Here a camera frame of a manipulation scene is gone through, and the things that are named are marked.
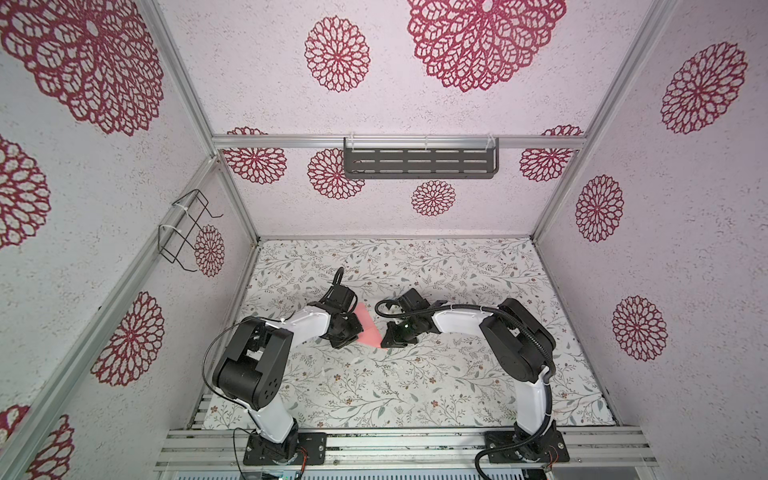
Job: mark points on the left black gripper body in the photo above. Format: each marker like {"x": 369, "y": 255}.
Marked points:
{"x": 343, "y": 332}

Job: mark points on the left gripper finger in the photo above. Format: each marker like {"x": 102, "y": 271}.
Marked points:
{"x": 354, "y": 326}
{"x": 339, "y": 343}

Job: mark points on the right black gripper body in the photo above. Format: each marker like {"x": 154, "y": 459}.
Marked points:
{"x": 409, "y": 330}

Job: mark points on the pink square paper sheet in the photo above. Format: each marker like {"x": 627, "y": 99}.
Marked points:
{"x": 370, "y": 336}

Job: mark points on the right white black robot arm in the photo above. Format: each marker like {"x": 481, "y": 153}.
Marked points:
{"x": 522, "y": 346}

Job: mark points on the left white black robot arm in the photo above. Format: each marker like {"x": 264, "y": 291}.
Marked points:
{"x": 252, "y": 367}

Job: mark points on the right wrist camera with cable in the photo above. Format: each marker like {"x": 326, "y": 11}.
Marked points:
{"x": 411, "y": 303}

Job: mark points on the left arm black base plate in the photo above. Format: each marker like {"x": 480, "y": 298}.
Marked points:
{"x": 299, "y": 448}

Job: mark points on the dark grey slotted wall shelf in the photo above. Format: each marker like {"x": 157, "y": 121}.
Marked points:
{"x": 425, "y": 163}

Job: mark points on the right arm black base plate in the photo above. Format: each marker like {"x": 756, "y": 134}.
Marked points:
{"x": 549, "y": 448}

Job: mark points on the aluminium front rail base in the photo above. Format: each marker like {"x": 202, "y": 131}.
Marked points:
{"x": 407, "y": 449}

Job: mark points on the black wire wall rack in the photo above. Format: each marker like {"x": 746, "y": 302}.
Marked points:
{"x": 193, "y": 242}

